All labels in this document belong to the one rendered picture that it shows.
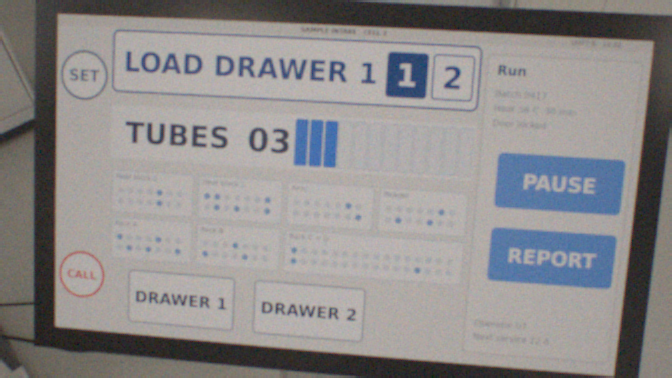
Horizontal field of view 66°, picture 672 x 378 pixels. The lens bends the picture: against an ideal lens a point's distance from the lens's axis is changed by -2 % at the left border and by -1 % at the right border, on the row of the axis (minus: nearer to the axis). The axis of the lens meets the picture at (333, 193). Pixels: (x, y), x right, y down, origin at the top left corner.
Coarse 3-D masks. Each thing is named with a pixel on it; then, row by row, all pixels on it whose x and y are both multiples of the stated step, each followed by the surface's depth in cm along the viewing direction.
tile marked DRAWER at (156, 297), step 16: (128, 272) 44; (144, 272) 44; (160, 272) 44; (176, 272) 44; (128, 288) 44; (144, 288) 44; (160, 288) 44; (176, 288) 44; (192, 288) 44; (208, 288) 44; (224, 288) 44; (128, 304) 44; (144, 304) 44; (160, 304) 44; (176, 304) 44; (192, 304) 44; (208, 304) 44; (224, 304) 44; (128, 320) 45; (144, 320) 44; (160, 320) 44; (176, 320) 44; (192, 320) 44; (208, 320) 44; (224, 320) 44
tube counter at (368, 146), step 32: (256, 128) 42; (288, 128) 42; (320, 128) 42; (352, 128) 42; (384, 128) 41; (416, 128) 41; (448, 128) 41; (256, 160) 42; (288, 160) 42; (320, 160) 42; (352, 160) 42; (384, 160) 42; (416, 160) 41; (448, 160) 41
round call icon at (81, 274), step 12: (60, 252) 44; (72, 252) 44; (84, 252) 44; (96, 252) 44; (60, 264) 45; (72, 264) 45; (84, 264) 44; (96, 264) 44; (60, 276) 45; (72, 276) 45; (84, 276) 45; (96, 276) 44; (60, 288) 45; (72, 288) 45; (84, 288) 45; (96, 288) 45
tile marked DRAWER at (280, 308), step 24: (264, 288) 43; (288, 288) 43; (312, 288) 43; (336, 288) 43; (360, 288) 43; (264, 312) 44; (288, 312) 43; (312, 312) 43; (336, 312) 43; (360, 312) 43; (288, 336) 44; (312, 336) 44; (336, 336) 43; (360, 336) 43
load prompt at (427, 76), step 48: (144, 48) 42; (192, 48) 42; (240, 48) 42; (288, 48) 41; (336, 48) 41; (384, 48) 41; (432, 48) 41; (480, 48) 40; (240, 96) 42; (288, 96) 42; (336, 96) 41; (384, 96) 41; (432, 96) 41
